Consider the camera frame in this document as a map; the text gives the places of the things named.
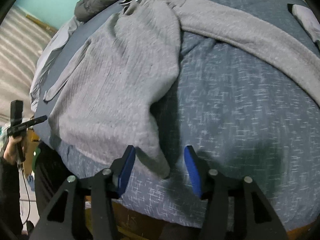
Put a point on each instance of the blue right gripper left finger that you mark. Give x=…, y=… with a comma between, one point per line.
x=121, y=171

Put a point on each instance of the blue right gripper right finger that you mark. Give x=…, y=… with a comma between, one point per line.
x=197, y=169

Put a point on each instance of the grey knit sweater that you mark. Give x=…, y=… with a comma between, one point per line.
x=103, y=96

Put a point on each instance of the person's left hand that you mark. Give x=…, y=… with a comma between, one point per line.
x=11, y=151

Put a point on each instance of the blue patterned bed cover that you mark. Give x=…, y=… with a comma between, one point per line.
x=243, y=116

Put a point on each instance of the light blue bed sheet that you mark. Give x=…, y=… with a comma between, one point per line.
x=48, y=58

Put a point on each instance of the light grey pillow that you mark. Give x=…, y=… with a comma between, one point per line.
x=307, y=20

